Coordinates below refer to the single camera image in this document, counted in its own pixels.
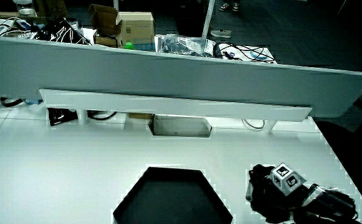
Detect person's right hand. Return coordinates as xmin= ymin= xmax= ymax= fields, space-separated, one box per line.
xmin=245 ymin=162 xmax=312 ymax=223

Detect person's right forearm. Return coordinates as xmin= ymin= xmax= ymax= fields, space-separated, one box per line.
xmin=292 ymin=183 xmax=362 ymax=224

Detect grey desk divider panel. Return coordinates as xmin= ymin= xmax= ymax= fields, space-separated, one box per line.
xmin=0 ymin=34 xmax=362 ymax=119

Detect white desk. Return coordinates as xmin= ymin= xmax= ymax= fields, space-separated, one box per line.
xmin=0 ymin=102 xmax=362 ymax=224

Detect white shelf leg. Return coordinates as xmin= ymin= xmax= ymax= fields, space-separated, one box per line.
xmin=76 ymin=108 xmax=90 ymax=126
xmin=262 ymin=119 xmax=279 ymax=135

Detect black hexagonal tray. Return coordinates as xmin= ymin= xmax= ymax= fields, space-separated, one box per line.
xmin=112 ymin=166 xmax=234 ymax=224

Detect white raised shelf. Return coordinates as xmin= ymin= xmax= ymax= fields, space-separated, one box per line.
xmin=39 ymin=88 xmax=313 ymax=123

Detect white shoe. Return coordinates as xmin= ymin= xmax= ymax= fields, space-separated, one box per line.
xmin=210 ymin=29 xmax=232 ymax=39

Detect clear plastic bag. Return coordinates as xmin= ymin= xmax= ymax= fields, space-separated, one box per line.
xmin=155 ymin=33 xmax=216 ymax=58

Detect white pole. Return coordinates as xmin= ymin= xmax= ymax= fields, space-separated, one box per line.
xmin=201 ymin=0 xmax=216 ymax=40

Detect closed tan cardboard box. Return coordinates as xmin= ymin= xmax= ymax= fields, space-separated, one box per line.
xmin=115 ymin=11 xmax=156 ymax=52

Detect black power adapter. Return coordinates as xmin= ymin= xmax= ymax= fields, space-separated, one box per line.
xmin=47 ymin=107 xmax=79 ymax=127

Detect open brown cardboard box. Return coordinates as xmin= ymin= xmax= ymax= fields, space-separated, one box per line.
xmin=88 ymin=3 xmax=121 ymax=48

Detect clear plastic container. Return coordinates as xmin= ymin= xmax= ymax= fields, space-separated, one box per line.
xmin=11 ymin=0 xmax=39 ymax=17

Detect grey cable opening box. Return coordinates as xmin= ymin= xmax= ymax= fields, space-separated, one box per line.
xmin=148 ymin=114 xmax=213 ymax=139

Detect black tangled cable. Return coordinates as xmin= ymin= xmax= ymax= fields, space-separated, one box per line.
xmin=213 ymin=42 xmax=276 ymax=63

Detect black looped cable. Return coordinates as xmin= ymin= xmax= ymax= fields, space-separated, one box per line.
xmin=87 ymin=110 xmax=118 ymax=121

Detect white tangled cables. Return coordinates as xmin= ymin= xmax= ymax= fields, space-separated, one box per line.
xmin=0 ymin=16 xmax=36 ymax=39

